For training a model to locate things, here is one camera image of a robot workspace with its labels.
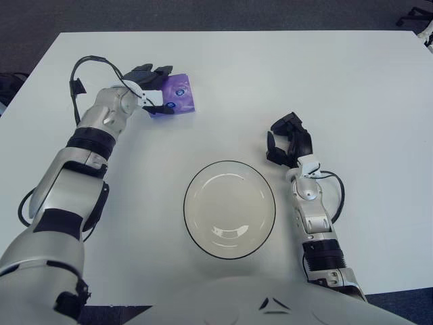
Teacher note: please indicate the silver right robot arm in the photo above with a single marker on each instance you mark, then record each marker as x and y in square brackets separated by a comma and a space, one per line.
[314, 210]

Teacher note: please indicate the grey robot torso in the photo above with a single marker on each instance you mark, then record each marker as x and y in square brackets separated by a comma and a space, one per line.
[270, 301]

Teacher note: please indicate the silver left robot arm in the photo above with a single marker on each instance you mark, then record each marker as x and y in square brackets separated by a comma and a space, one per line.
[67, 189]

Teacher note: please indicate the purple tissue paper pack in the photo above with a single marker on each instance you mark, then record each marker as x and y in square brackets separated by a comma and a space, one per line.
[182, 98]

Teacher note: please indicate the black bag on floor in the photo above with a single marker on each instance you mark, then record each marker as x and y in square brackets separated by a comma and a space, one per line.
[11, 86]

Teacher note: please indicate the person leg white sock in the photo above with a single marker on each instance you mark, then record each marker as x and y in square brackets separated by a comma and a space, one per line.
[427, 36]

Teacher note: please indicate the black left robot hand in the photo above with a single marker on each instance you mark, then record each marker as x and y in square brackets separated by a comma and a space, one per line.
[149, 75]

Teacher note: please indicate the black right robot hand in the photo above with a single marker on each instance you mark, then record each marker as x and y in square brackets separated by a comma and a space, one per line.
[301, 142]

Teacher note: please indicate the black office chair base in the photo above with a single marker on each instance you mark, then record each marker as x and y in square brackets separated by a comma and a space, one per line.
[414, 15]

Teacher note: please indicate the white plate black rim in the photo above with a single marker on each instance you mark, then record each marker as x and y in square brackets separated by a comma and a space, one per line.
[230, 210]

